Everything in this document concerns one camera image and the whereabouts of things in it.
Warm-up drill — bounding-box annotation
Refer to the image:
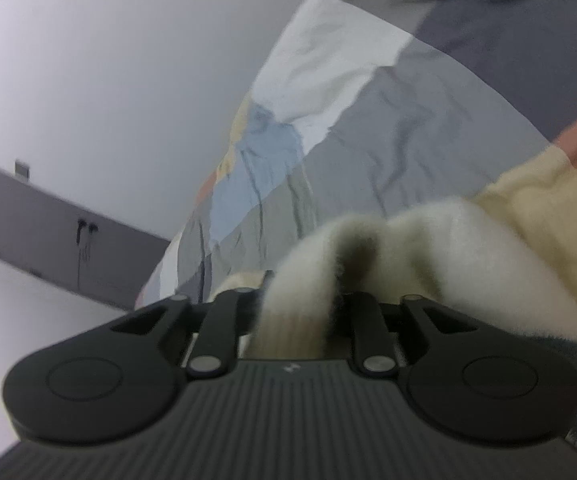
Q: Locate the cream navy striped sweater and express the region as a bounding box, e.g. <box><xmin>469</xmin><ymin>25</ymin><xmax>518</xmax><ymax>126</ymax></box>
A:
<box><xmin>213</xmin><ymin>197</ymin><xmax>577</xmax><ymax>363</ymax></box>

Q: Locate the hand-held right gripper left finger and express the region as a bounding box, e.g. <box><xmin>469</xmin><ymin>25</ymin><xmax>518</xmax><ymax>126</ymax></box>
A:
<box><xmin>110</xmin><ymin>270</ymin><xmax>275</xmax><ymax>379</ymax></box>

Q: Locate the patchwork bedsheet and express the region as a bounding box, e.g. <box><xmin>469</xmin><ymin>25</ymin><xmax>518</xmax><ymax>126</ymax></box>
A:
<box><xmin>136</xmin><ymin>0</ymin><xmax>577</xmax><ymax>333</ymax></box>

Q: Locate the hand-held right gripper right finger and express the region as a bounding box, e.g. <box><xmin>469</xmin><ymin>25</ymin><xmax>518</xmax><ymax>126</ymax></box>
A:
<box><xmin>343</xmin><ymin>292</ymin><xmax>477</xmax><ymax>379</ymax></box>

